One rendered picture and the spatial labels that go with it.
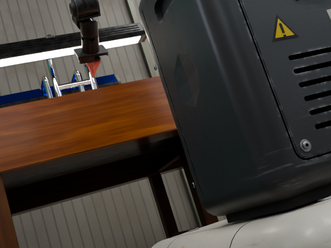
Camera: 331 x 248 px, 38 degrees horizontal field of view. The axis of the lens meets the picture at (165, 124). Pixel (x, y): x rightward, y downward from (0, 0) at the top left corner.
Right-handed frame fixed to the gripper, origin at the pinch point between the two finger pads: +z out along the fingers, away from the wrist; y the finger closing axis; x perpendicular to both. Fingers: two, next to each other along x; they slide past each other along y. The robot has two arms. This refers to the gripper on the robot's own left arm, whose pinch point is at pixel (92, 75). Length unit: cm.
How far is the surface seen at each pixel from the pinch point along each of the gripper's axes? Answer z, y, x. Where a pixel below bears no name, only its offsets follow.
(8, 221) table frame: 18, 37, 39
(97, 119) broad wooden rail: 2.7, 5.6, 23.0
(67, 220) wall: 160, -3, -97
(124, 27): -2.1, -22.6, -29.4
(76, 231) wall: 166, -6, -90
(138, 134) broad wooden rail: 7.5, -5.5, 28.6
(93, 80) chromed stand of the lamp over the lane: 19.6, -8.7, -30.3
